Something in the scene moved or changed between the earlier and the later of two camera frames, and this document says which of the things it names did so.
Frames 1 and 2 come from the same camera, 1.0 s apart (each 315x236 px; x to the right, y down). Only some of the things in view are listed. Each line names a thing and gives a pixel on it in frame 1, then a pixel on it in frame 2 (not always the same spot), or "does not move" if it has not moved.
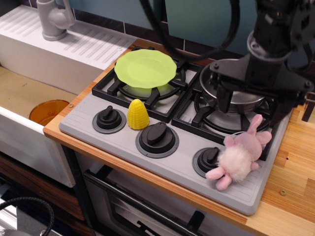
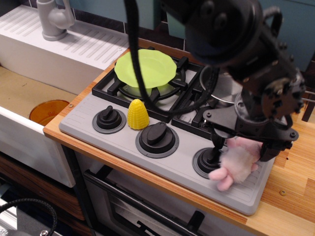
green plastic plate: [144, 69] does not move
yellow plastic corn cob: [138, 116] does not move
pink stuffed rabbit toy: [240, 154] does not move
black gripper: [254, 74] → [273, 136]
